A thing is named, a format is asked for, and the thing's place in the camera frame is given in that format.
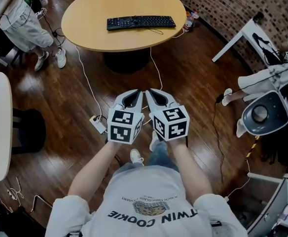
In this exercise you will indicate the person's left white shoe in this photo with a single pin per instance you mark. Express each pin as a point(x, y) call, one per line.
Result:
point(136, 157)

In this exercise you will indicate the black round table pedestal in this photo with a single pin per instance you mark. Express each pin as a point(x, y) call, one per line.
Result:
point(126, 60)

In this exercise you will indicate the person's white shoe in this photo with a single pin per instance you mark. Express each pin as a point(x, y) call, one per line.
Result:
point(136, 157)
point(154, 139)

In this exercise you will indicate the clear bottle red label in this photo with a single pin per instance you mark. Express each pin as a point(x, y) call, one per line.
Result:
point(189, 23)

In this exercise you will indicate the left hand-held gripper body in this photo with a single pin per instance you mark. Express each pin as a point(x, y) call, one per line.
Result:
point(121, 130)

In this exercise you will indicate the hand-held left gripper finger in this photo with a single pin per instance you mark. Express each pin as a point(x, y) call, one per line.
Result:
point(123, 98)
point(139, 105)

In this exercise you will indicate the white open-front cabinet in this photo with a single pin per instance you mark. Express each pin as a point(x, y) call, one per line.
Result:
point(269, 206)

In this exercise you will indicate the small black box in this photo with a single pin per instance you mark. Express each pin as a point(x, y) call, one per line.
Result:
point(258, 16)

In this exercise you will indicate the person's blue jeans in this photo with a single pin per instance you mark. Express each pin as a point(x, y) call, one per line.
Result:
point(161, 157)

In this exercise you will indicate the white power strip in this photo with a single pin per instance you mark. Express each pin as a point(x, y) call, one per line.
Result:
point(98, 126)

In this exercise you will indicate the clear plastic bottle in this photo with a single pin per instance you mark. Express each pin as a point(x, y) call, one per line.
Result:
point(195, 15)

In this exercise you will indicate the person's right forearm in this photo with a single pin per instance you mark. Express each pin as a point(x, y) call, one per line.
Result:
point(188, 171)

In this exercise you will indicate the person's white printed t-shirt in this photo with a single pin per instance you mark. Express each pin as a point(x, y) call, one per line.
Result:
point(146, 186)

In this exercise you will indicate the person's left forearm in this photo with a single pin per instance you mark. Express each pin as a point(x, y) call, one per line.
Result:
point(94, 171)

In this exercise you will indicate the black keyboard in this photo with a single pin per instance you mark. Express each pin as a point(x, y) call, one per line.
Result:
point(141, 21)

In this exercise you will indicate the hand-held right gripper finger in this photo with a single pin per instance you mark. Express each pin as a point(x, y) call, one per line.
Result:
point(168, 100)
point(152, 105)

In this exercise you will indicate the black bag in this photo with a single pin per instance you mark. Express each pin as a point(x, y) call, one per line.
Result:
point(266, 49)

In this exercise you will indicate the grey device with round mesh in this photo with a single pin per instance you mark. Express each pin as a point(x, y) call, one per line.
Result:
point(274, 112)

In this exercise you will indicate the person's right white shoe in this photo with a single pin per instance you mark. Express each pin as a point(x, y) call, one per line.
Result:
point(154, 139)

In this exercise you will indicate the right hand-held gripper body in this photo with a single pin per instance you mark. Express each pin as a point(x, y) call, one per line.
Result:
point(173, 127)

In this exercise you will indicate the white side table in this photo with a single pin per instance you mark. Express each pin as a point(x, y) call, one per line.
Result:
point(245, 31)

